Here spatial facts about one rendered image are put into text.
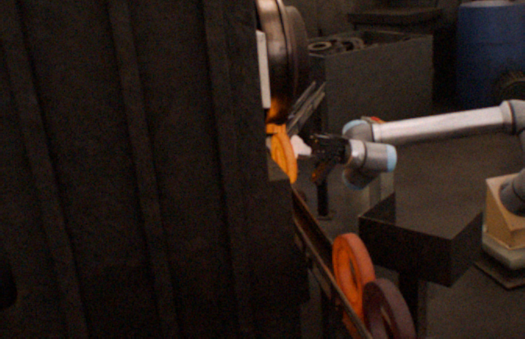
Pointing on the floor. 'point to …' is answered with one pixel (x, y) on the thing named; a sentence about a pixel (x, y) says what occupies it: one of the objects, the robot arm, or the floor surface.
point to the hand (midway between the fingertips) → (283, 152)
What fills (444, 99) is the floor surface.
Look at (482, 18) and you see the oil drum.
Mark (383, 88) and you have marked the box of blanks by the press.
